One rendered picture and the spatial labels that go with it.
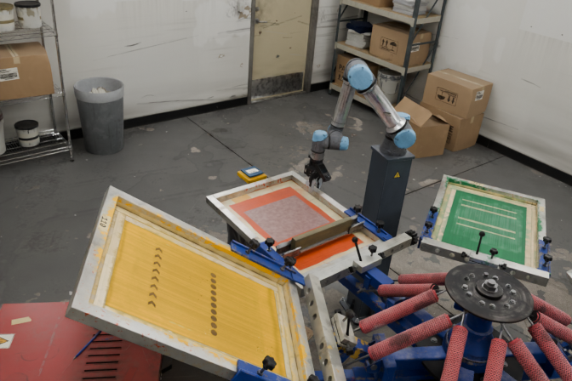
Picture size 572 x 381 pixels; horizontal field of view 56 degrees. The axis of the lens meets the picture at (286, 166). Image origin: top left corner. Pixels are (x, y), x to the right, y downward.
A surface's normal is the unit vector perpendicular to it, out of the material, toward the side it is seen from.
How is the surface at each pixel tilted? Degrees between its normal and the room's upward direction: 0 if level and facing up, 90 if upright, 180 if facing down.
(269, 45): 90
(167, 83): 90
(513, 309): 0
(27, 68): 89
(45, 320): 0
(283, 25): 90
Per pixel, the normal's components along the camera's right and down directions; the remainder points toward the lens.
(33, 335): 0.07, -0.88
